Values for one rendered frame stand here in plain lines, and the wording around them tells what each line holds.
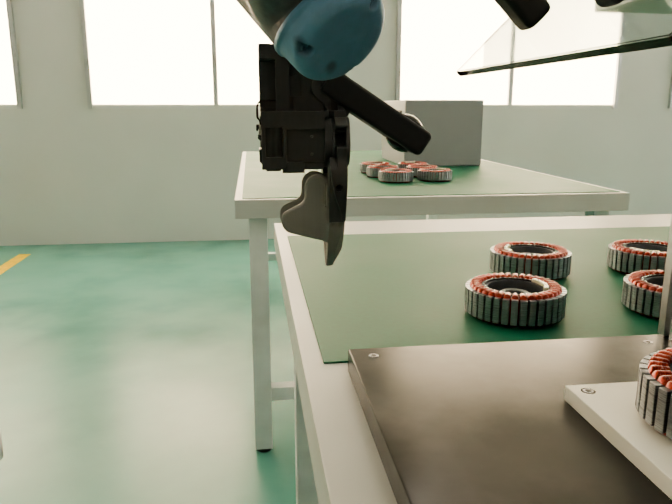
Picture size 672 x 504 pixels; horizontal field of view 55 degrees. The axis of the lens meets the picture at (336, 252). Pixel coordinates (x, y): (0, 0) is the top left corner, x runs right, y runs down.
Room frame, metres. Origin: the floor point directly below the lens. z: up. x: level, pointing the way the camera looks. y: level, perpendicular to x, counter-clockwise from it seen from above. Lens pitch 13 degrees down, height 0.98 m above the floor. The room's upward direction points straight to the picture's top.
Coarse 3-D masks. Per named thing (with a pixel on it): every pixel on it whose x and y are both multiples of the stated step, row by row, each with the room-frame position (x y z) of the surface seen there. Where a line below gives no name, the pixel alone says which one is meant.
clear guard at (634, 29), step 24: (552, 0) 0.41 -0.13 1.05; (576, 0) 0.37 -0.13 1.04; (624, 0) 0.30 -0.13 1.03; (648, 0) 0.28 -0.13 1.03; (504, 24) 0.47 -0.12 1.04; (552, 24) 0.37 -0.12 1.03; (576, 24) 0.33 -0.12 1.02; (600, 24) 0.30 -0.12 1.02; (624, 24) 0.28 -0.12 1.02; (648, 24) 0.26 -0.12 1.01; (480, 48) 0.47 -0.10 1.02; (504, 48) 0.41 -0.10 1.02; (528, 48) 0.37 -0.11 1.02; (552, 48) 0.33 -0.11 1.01; (576, 48) 0.30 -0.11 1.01; (600, 48) 0.28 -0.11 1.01; (624, 48) 0.26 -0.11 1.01; (648, 48) 0.25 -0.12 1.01; (480, 72) 0.43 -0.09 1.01
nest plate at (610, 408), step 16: (592, 384) 0.45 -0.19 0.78; (608, 384) 0.45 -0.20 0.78; (624, 384) 0.45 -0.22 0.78; (576, 400) 0.43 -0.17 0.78; (592, 400) 0.42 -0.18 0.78; (608, 400) 0.42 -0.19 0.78; (624, 400) 0.42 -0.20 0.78; (592, 416) 0.40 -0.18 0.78; (608, 416) 0.40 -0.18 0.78; (624, 416) 0.40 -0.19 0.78; (640, 416) 0.40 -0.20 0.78; (608, 432) 0.38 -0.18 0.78; (624, 432) 0.37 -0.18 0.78; (640, 432) 0.37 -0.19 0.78; (656, 432) 0.37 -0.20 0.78; (624, 448) 0.37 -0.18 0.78; (640, 448) 0.35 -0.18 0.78; (656, 448) 0.35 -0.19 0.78; (640, 464) 0.35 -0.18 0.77; (656, 464) 0.34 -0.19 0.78; (656, 480) 0.33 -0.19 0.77
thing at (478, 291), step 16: (480, 288) 0.69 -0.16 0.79; (496, 288) 0.74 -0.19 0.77; (512, 288) 0.72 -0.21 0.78; (528, 288) 0.73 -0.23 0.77; (544, 288) 0.69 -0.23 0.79; (560, 288) 0.69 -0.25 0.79; (464, 304) 0.72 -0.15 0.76; (480, 304) 0.68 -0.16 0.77; (496, 304) 0.66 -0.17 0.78; (512, 304) 0.66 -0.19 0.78; (528, 304) 0.66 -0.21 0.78; (544, 304) 0.66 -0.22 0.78; (560, 304) 0.67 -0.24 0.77; (496, 320) 0.66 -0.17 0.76; (512, 320) 0.65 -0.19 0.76; (528, 320) 0.65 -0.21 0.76; (544, 320) 0.66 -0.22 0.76; (560, 320) 0.67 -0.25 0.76
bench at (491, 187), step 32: (256, 160) 2.89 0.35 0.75; (352, 160) 2.89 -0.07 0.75; (384, 160) 2.89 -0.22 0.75; (256, 192) 1.79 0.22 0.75; (288, 192) 1.79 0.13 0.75; (352, 192) 1.79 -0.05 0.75; (384, 192) 1.79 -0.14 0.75; (416, 192) 1.79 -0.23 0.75; (448, 192) 1.79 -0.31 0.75; (480, 192) 1.79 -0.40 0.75; (512, 192) 1.79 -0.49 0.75; (544, 192) 1.79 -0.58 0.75; (576, 192) 1.80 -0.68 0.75; (608, 192) 1.81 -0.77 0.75; (256, 224) 1.69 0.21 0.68; (256, 256) 1.69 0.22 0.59; (256, 288) 1.69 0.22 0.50; (256, 320) 1.69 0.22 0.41; (256, 352) 1.69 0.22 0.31; (256, 384) 1.69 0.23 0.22; (288, 384) 1.73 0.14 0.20; (256, 416) 1.69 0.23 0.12; (256, 448) 1.69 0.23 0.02
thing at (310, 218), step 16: (320, 176) 0.60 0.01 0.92; (320, 192) 0.60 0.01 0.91; (304, 208) 0.60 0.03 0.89; (320, 208) 0.60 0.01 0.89; (288, 224) 0.60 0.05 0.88; (304, 224) 0.60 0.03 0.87; (320, 224) 0.60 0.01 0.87; (336, 224) 0.60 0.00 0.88; (336, 240) 0.60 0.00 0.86; (336, 256) 0.62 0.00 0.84
